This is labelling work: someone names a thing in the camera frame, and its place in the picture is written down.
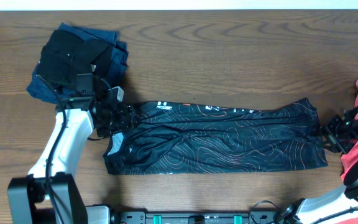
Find black shirt with orange lines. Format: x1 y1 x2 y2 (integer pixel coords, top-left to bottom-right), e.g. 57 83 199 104
103 98 328 175

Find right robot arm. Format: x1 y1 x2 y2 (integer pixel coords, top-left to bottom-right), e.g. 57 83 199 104
273 105 358 223

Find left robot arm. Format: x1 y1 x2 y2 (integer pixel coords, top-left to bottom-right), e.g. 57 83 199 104
7 73 137 224

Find folded navy blue garment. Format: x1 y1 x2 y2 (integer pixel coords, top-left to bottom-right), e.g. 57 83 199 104
27 23 129 104

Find folded black garment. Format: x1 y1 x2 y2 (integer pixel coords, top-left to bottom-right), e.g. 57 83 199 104
37 30 112 90

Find left black cable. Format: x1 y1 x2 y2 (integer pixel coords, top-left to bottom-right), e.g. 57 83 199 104
37 73 71 224

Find black mounting rail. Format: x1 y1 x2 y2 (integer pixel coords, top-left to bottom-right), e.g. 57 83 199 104
110 211 277 224

